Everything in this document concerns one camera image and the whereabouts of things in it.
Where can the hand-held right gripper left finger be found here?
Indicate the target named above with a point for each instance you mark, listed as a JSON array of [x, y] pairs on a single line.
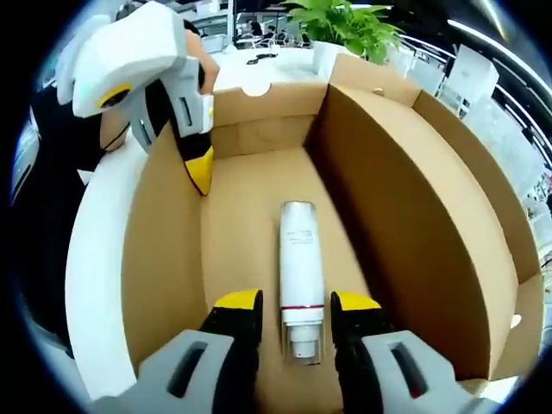
[[151, 379]]

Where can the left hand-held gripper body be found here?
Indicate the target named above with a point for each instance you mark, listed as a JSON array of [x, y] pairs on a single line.
[[129, 47]]

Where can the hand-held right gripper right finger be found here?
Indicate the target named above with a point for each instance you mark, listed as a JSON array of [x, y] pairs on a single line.
[[440, 379]]

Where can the brown cardboard shoe box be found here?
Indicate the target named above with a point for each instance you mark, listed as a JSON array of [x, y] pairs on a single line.
[[409, 215]]

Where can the white pump bottle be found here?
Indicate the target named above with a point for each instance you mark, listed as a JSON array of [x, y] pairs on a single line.
[[302, 267]]

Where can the person's left hand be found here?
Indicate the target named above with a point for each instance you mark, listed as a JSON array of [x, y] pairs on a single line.
[[209, 73]]

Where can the black key fob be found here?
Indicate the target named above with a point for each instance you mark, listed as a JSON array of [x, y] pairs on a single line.
[[267, 56]]

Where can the person's black shirt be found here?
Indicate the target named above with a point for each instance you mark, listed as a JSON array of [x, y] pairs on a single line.
[[47, 215]]

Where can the green potted plant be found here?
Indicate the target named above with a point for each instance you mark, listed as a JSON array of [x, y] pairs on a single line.
[[345, 21]]

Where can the white partition panel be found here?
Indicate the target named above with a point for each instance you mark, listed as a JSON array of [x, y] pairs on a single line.
[[472, 73]]

